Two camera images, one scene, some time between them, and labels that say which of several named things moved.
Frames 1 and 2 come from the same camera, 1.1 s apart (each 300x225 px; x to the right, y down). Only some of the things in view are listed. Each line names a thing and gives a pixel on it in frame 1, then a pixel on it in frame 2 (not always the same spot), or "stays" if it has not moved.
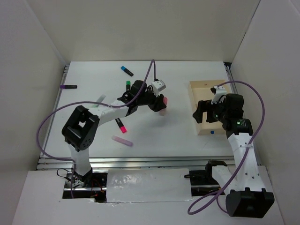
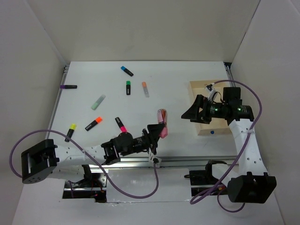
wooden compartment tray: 200,90 stays
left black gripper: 158,104 → 155,130
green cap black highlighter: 128,86 stays
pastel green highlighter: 100,99 stays
